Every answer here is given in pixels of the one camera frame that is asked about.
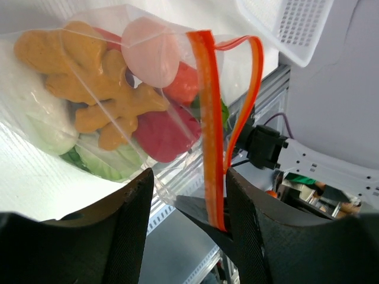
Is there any person in background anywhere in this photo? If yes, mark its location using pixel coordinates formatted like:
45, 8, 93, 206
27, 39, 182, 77
266, 171, 326, 198

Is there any orange carrot toy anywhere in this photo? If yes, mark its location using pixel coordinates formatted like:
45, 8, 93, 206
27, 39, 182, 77
162, 62, 230, 131

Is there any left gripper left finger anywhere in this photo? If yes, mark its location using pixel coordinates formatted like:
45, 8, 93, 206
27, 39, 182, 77
1, 169, 154, 283

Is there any white slotted cable duct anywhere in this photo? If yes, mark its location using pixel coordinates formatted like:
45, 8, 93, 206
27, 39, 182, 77
139, 205, 220, 283

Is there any clear orange zip top bag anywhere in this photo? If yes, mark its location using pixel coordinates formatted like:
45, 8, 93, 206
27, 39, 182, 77
1, 4, 265, 231

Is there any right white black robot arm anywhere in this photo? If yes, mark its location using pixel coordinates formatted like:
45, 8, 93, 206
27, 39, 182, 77
174, 125, 378, 269

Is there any white daikon radish toy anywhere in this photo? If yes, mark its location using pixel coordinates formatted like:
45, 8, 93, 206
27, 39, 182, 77
1, 40, 79, 156

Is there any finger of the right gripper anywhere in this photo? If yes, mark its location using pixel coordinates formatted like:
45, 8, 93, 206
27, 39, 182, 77
174, 195, 237, 263

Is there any red bell pepper toy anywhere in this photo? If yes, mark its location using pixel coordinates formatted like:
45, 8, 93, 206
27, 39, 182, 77
133, 104, 201, 163

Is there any green cabbage toy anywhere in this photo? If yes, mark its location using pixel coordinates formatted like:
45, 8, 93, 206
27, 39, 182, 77
60, 134, 147, 182

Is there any pink peach toy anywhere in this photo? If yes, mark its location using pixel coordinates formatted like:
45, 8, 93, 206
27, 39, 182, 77
121, 17, 181, 88

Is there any yellow ginger root toy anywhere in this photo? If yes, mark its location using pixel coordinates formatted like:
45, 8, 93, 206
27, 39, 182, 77
14, 21, 169, 151

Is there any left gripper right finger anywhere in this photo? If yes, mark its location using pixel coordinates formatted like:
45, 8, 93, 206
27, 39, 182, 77
226, 169, 378, 283

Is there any white perforated plastic basket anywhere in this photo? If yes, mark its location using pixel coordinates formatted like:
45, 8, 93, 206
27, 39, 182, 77
235, 0, 334, 67

